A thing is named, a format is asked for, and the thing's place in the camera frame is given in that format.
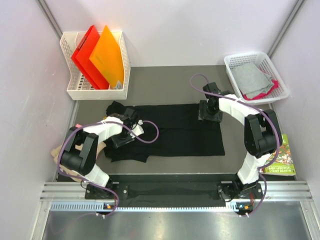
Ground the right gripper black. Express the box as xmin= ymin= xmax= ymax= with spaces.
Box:
xmin=199 ymin=100 xmax=223 ymax=125

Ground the black t-shirt with flower print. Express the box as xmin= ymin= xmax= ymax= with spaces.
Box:
xmin=103 ymin=103 xmax=225 ymax=163

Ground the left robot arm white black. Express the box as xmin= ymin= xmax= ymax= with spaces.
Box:
xmin=58 ymin=108 xmax=144 ymax=199

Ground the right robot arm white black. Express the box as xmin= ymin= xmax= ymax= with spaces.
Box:
xmin=199 ymin=82 xmax=283 ymax=198

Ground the grey folded t-shirt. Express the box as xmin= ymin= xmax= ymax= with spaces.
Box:
xmin=231 ymin=62 xmax=274 ymax=98

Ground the pink folded t-shirt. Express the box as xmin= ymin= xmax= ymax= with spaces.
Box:
xmin=75 ymin=123 xmax=83 ymax=128

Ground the white perforated basket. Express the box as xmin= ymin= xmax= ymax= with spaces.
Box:
xmin=224 ymin=51 xmax=289 ymax=105

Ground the white file organiser tray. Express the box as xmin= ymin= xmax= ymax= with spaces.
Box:
xmin=60 ymin=25 xmax=131 ymax=101

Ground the orange plastic folder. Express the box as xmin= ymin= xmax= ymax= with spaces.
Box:
xmin=89 ymin=25 xmax=125 ymax=90

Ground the magenta t-shirt in basket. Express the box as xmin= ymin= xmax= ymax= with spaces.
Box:
xmin=242 ymin=79 xmax=280 ymax=101

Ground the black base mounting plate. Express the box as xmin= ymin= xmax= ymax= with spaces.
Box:
xmin=84 ymin=173 xmax=263 ymax=208

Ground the red plastic folder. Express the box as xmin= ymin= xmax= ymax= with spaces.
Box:
xmin=71 ymin=25 xmax=110 ymax=90

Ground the beige folded t-shirt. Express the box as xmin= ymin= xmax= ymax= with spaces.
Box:
xmin=51 ymin=142 xmax=106 ymax=182

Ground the green children's book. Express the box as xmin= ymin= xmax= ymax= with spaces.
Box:
xmin=263 ymin=133 xmax=296 ymax=176

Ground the white camera on left wrist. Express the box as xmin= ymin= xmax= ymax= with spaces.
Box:
xmin=130 ymin=119 xmax=144 ymax=138

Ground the aluminium frame rail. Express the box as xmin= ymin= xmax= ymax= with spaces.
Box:
xmin=40 ymin=181 xmax=313 ymax=213

